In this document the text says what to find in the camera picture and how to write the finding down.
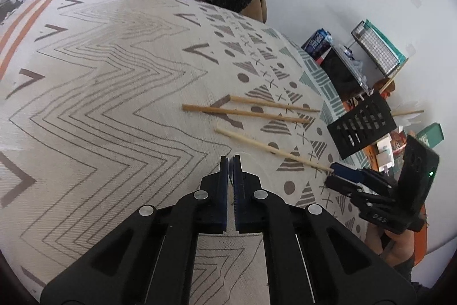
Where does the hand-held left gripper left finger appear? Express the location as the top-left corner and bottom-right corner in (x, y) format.
(40, 156), (229, 305)

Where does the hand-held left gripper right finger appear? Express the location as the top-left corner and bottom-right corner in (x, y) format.
(232, 155), (418, 305)

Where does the black slotted utensil holder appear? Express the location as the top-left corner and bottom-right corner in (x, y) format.
(327, 91), (398, 160)

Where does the white plastic spork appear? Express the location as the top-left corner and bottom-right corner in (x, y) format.
(393, 112), (424, 129)

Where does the black bucket with clear lid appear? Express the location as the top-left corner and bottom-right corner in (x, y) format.
(319, 44), (369, 103)

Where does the black wire basket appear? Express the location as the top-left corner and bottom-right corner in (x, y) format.
(351, 19), (408, 79)

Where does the blue printed package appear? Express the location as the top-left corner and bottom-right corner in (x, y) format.
(302, 28), (334, 59)

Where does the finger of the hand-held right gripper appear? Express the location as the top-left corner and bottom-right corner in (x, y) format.
(331, 163), (398, 192)
(326, 176), (380, 206)

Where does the clear plastic spoon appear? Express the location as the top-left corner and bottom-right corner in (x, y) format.
(228, 151), (266, 184)

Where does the teal box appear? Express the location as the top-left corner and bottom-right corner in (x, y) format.
(416, 123), (445, 149)

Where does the person's right hand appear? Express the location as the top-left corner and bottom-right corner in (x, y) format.
(365, 219), (427, 268)

